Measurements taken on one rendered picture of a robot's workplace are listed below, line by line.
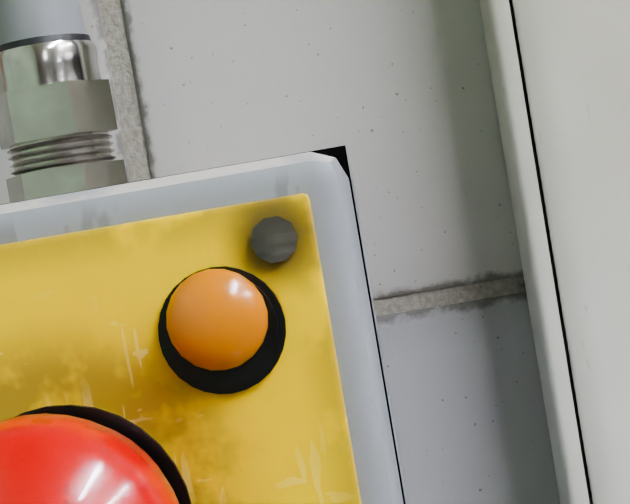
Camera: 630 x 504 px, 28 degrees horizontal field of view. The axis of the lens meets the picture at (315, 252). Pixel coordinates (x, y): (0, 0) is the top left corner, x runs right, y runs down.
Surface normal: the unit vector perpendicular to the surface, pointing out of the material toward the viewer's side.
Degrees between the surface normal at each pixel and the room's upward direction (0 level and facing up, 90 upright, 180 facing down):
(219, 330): 95
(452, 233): 90
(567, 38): 90
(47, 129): 90
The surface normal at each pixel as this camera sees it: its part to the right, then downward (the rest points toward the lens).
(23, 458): -0.08, -0.52
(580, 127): -0.05, 0.06
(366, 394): 0.34, 0.00
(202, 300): -0.17, -0.19
